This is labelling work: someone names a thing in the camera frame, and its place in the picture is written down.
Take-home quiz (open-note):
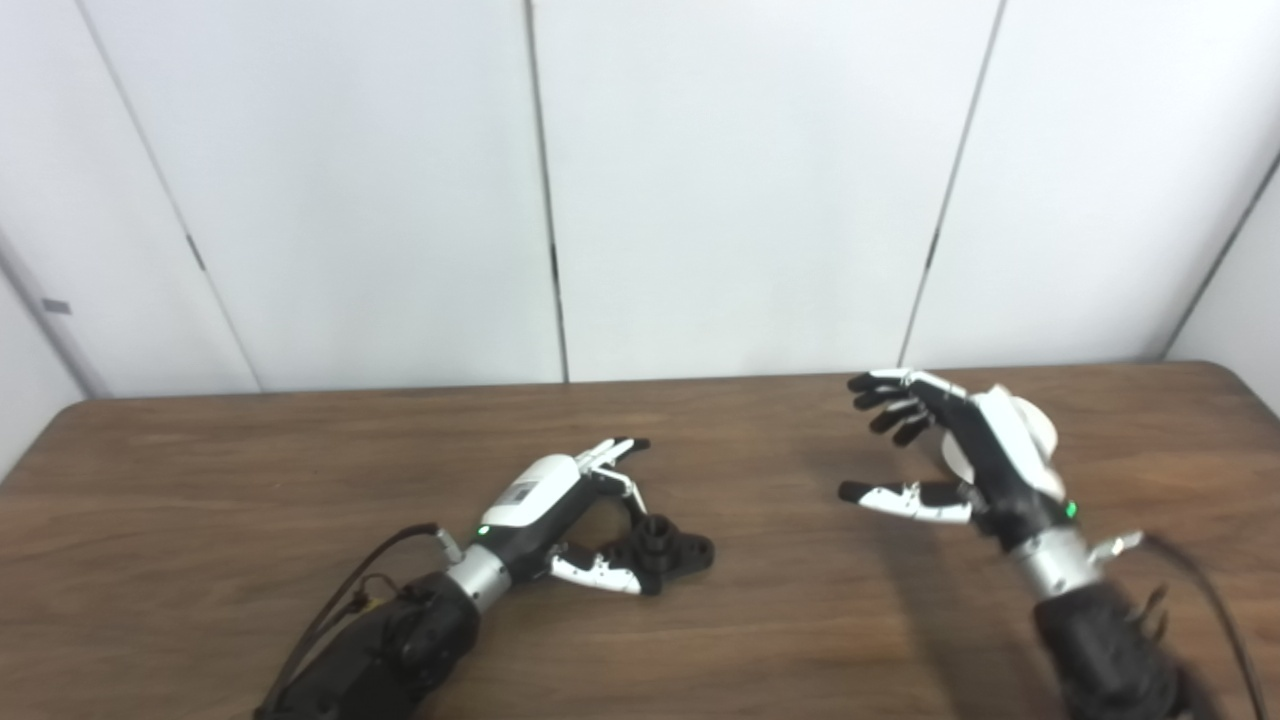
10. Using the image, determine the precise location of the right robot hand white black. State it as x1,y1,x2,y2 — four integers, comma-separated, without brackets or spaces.
838,368,1081,551

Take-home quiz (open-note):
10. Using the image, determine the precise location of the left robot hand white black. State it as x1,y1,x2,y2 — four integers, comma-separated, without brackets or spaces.
478,436,663,597

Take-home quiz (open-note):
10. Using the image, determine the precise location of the round white plastic piece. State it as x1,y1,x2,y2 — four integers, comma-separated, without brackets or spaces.
940,395,1059,481

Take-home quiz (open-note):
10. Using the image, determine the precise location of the black flanged holder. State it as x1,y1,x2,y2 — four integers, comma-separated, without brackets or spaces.
620,514,716,591

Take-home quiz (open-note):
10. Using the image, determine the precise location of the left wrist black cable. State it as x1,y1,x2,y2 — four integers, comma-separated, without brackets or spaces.
262,523,463,716

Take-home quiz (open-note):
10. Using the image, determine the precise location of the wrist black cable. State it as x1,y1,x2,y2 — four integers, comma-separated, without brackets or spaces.
262,523,463,716
1090,530,1266,720

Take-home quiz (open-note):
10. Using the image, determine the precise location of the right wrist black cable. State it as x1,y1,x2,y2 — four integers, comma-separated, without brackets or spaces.
1090,530,1266,720

